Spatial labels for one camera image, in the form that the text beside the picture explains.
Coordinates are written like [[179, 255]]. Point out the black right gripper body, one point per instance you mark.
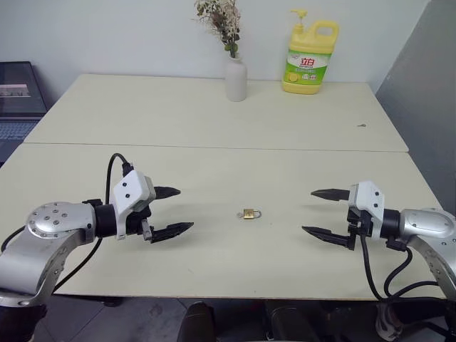
[[358, 226]]

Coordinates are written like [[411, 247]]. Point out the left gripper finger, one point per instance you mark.
[[172, 230], [166, 192]]

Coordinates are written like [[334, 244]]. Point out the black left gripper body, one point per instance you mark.
[[138, 222]]

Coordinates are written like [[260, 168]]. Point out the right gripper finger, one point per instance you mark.
[[326, 234], [329, 194]]

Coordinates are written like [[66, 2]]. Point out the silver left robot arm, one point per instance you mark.
[[42, 231]]

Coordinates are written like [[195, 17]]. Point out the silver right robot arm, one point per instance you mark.
[[425, 224]]

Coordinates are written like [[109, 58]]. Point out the small brass padlock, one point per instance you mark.
[[251, 213]]

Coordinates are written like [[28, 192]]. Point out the dark rounded shape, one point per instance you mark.
[[285, 320], [199, 322]]

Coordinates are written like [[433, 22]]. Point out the grey patterned rounded shape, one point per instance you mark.
[[388, 322]]

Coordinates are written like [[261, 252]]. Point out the yellow detergent pump bottle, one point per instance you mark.
[[306, 67]]

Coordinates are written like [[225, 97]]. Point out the white ceramic vase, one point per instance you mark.
[[236, 80]]

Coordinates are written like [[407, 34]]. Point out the grey partition panel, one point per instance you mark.
[[420, 89]]

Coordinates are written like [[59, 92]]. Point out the black fabric-covered shape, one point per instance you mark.
[[19, 322]]

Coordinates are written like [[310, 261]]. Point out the dark grey laptop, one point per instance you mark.
[[18, 103]]

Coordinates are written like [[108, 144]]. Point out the dried flower bunch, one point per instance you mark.
[[222, 21]]

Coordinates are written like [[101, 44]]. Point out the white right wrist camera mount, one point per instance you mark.
[[368, 203]]

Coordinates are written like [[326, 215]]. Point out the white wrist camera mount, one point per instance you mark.
[[129, 194], [368, 203]]

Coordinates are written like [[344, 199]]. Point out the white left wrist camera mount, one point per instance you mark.
[[129, 194]]

